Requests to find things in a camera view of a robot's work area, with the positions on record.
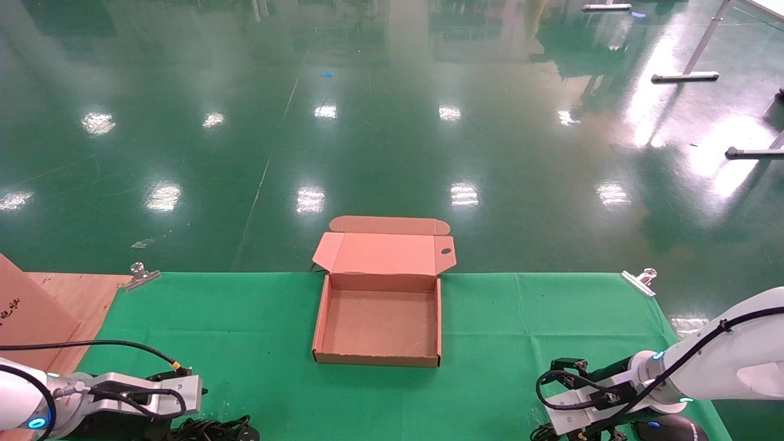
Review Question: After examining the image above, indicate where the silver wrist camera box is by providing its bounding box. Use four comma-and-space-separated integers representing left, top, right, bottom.
545, 385, 641, 437
92, 372, 205, 425

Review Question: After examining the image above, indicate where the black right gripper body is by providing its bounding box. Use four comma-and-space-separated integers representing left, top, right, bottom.
550, 358, 639, 400

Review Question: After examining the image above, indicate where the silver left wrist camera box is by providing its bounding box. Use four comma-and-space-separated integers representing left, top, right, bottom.
92, 372, 205, 425

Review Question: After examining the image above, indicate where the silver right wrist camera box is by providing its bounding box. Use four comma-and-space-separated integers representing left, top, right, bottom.
545, 385, 641, 437

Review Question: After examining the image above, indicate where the silver binder clip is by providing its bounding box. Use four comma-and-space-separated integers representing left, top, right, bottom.
621, 268, 658, 299
122, 262, 162, 293

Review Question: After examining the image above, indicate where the green table cloth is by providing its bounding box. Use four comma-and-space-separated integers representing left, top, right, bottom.
72, 271, 733, 441

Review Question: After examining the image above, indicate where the black power cord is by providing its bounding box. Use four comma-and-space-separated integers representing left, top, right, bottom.
168, 415, 261, 441

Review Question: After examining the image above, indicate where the open flat cardboard box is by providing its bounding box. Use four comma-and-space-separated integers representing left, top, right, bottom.
311, 216, 458, 369

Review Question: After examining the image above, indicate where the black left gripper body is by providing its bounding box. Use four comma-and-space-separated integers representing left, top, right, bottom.
73, 412, 176, 441

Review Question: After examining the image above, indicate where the wooden board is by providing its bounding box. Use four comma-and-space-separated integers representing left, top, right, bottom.
28, 273, 133, 375

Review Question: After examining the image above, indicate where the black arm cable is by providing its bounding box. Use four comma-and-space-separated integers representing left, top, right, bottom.
536, 306, 784, 412
0, 339, 192, 423

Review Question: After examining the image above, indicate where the white table top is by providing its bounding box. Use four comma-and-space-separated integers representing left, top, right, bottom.
748, 0, 784, 23

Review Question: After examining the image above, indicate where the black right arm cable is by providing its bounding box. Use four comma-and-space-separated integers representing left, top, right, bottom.
536, 306, 784, 412

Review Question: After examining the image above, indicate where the tall printed cardboard box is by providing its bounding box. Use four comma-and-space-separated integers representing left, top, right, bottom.
0, 253, 82, 357

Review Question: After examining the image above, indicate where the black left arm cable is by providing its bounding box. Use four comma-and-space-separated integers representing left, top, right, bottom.
0, 339, 192, 423

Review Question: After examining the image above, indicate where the grey metal table leg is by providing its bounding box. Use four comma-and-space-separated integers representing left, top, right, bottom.
650, 0, 734, 84
725, 130, 784, 160

